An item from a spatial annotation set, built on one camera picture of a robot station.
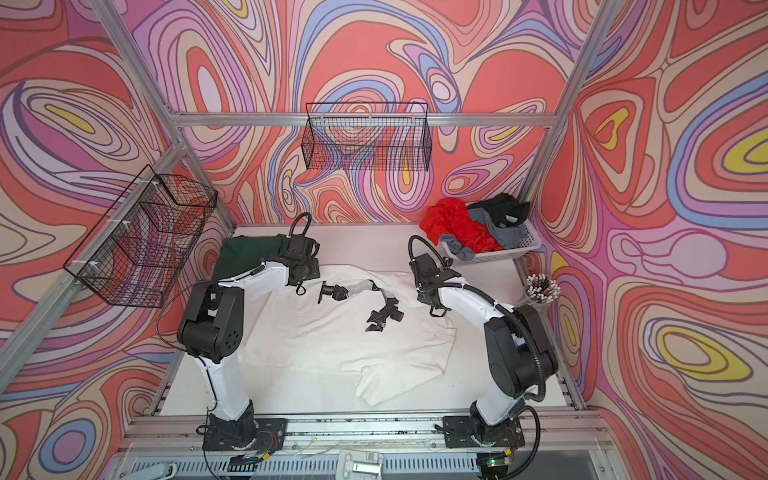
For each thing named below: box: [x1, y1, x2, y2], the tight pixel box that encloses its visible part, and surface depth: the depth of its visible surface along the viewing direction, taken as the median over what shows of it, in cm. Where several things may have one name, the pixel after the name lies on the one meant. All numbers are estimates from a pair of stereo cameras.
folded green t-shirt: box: [213, 234, 291, 282], surface depth 110 cm
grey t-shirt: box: [440, 207, 529, 262], surface depth 107 cm
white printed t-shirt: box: [242, 265, 458, 407], surface depth 93 cm
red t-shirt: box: [420, 197, 504, 253], surface depth 112 cm
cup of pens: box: [523, 273, 561, 309], surface depth 82 cm
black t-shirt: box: [466, 192, 531, 227], surface depth 113 cm
